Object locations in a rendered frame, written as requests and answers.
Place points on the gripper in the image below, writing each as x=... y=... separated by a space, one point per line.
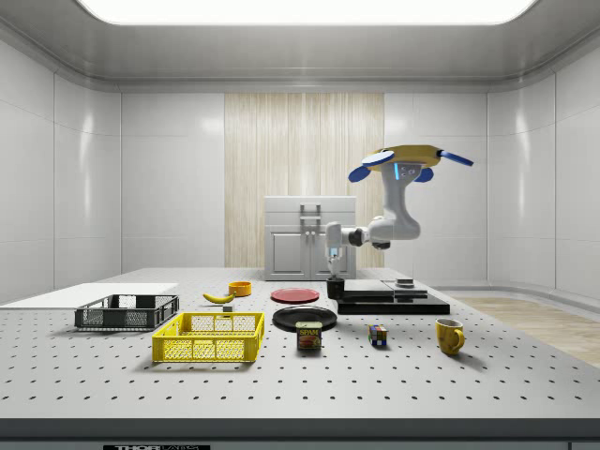
x=334 y=265

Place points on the black mug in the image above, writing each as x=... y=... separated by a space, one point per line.
x=335 y=288

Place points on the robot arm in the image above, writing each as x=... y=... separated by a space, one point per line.
x=397 y=206

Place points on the red plate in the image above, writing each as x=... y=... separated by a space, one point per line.
x=295 y=295

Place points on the white cabinet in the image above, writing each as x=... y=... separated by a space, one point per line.
x=286 y=244

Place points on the black plate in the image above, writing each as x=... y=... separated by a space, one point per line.
x=286 y=316

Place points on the black stove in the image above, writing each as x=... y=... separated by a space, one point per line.
x=394 y=305

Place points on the flat-sided can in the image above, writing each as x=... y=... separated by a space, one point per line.
x=309 y=336

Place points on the puzzle cube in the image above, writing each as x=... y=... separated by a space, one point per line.
x=378 y=335

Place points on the yellow bowl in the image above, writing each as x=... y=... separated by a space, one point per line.
x=239 y=289

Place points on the banana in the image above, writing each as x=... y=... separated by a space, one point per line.
x=218 y=298

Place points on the yellow mug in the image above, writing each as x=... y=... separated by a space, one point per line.
x=447 y=337

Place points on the yellow basket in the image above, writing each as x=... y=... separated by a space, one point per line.
x=206 y=349

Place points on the dark grey basket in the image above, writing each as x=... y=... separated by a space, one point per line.
x=117 y=319

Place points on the white board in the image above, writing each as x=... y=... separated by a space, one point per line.
x=70 y=295

